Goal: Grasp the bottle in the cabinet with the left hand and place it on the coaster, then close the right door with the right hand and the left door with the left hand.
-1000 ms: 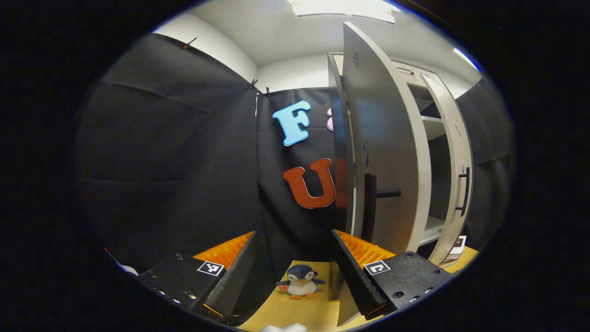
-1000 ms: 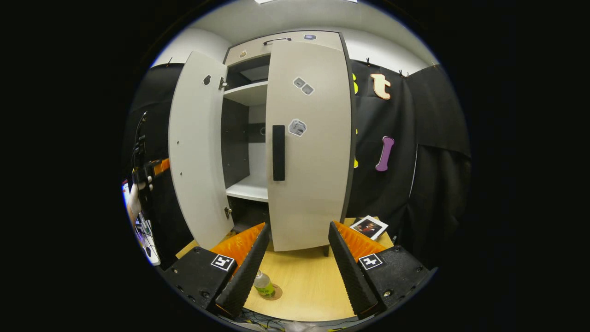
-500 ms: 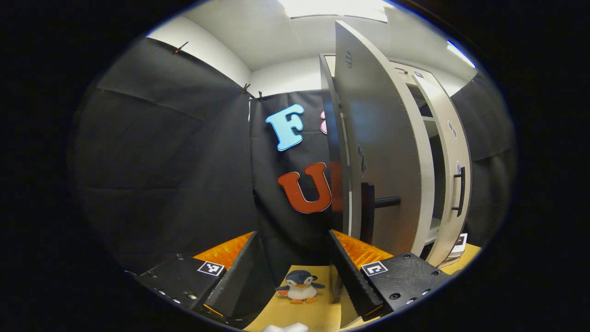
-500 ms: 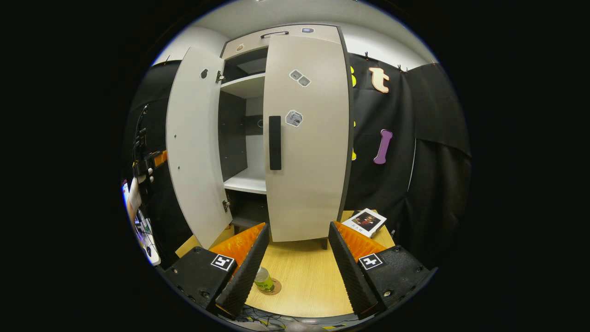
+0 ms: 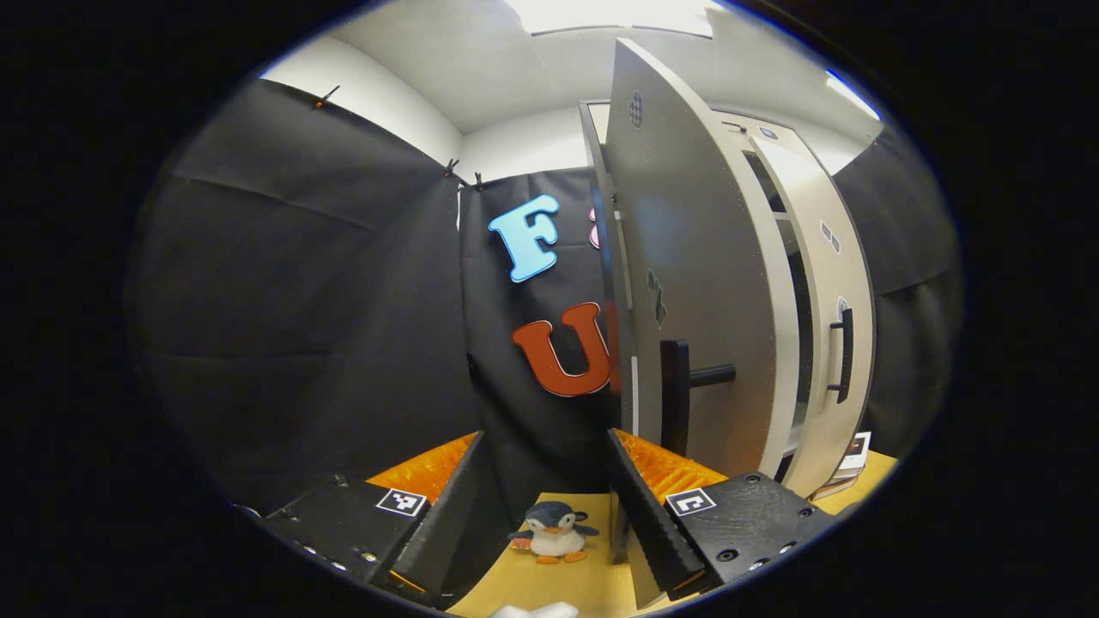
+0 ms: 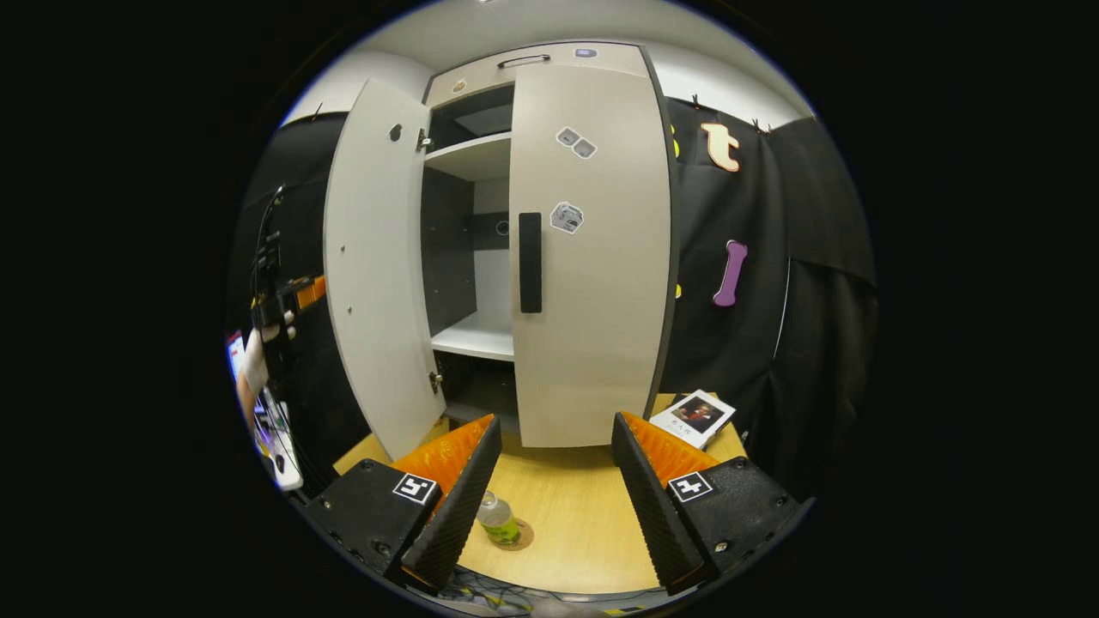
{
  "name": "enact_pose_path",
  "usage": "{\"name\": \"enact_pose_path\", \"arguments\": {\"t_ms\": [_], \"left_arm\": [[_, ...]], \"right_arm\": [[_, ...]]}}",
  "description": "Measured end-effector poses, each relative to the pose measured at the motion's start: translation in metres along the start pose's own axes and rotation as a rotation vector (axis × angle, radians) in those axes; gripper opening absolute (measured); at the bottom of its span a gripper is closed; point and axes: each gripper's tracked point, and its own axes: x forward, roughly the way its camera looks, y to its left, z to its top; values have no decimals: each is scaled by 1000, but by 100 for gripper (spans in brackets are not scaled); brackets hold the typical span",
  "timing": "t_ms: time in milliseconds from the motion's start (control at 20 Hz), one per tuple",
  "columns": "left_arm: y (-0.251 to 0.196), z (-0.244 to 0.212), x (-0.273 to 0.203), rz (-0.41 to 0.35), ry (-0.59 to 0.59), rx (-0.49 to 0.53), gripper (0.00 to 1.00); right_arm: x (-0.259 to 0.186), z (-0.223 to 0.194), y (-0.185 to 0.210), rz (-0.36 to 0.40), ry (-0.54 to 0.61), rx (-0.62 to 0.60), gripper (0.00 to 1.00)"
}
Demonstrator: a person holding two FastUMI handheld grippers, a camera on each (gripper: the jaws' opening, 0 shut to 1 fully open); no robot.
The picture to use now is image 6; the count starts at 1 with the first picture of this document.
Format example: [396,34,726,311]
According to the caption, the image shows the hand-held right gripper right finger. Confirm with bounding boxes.
[611,411,812,595]

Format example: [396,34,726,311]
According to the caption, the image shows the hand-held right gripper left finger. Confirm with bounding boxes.
[301,415,503,593]

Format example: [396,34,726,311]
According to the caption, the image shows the green label drink bottle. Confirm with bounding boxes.
[477,490,522,546]

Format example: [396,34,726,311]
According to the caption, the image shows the round brown coaster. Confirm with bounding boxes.
[485,518,535,552]

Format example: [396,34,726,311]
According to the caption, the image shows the grey cabinet door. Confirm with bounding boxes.
[324,79,447,462]
[509,64,672,449]

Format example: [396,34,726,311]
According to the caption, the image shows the grey cabinet with shelves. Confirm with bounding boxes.
[419,41,683,434]

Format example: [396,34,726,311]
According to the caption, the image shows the grey cabinet drawer front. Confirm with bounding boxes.
[425,43,649,108]

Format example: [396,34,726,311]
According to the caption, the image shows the white cover book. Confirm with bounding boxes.
[650,389,737,451]

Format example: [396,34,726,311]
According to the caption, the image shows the white side desk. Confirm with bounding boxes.
[252,386,306,492]

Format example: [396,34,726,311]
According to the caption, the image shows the black backdrop cloth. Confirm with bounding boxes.
[228,96,878,503]

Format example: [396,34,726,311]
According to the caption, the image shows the tangled cables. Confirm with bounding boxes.
[446,571,537,615]

